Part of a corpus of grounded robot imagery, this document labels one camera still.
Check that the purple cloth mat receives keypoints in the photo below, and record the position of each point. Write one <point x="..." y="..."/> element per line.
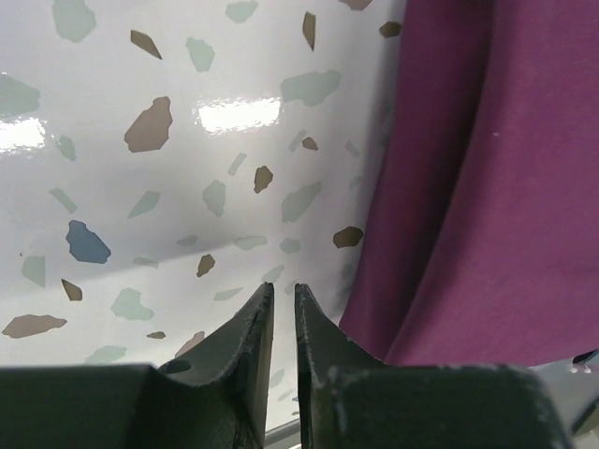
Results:
<point x="482" y="239"/>

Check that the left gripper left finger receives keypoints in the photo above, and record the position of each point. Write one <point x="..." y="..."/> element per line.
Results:
<point x="212" y="396"/>

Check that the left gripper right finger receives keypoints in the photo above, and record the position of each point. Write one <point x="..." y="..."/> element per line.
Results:
<point x="350" y="399"/>

